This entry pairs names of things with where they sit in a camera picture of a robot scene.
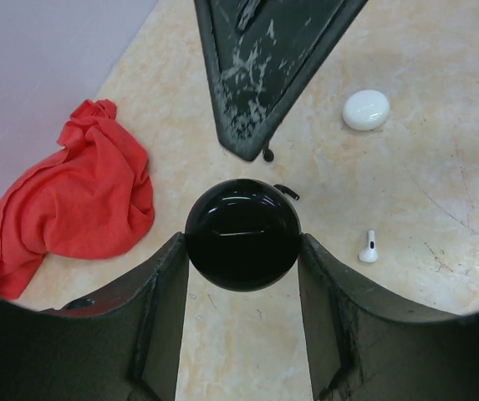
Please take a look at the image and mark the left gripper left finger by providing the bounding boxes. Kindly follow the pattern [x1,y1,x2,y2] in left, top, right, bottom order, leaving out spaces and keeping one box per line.
[0,233,189,400]

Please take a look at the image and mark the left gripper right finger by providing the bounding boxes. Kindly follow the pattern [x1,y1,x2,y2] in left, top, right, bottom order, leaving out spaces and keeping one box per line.
[298,234,479,400]

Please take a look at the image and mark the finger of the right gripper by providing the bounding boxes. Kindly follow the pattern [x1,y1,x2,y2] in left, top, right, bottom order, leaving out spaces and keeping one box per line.
[195,0,367,162]

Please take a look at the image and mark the black earbud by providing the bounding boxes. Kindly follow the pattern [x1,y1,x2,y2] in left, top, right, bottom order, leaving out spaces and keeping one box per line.
[262,145,274,163]
[273,184,300,201]

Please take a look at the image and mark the black earbud charging case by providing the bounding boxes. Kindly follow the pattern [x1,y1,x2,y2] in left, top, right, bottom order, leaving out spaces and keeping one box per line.
[185,179,302,292]

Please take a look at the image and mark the white earbud charging case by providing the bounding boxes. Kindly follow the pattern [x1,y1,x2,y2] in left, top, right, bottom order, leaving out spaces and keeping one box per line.
[342,89,390,131]

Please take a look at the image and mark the white earbud right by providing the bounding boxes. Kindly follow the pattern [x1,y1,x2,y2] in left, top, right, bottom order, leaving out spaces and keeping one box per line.
[358,229,379,264]

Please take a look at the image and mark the red crumpled cloth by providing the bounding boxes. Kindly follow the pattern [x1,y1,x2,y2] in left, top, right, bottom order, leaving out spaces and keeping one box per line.
[0,99,155,300]

